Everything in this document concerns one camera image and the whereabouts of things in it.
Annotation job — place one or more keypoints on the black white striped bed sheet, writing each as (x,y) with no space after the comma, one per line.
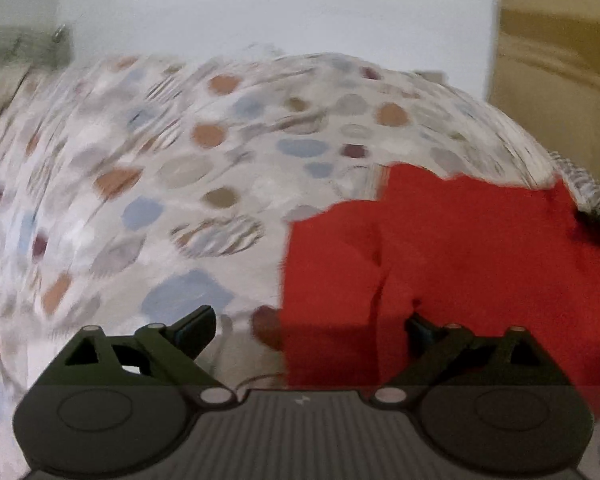
(587,190)

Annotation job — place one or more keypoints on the metal bed headboard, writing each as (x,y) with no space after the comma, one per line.
(25,45)

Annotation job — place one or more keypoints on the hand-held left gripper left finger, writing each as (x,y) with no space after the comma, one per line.
(196,329)

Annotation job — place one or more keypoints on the red long-sleeved garment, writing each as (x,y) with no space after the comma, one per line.
(480,240)

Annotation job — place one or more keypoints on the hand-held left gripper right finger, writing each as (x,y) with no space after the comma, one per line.
(421,331)

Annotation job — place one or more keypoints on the spotted patterned quilt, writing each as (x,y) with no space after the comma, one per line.
(130,160)

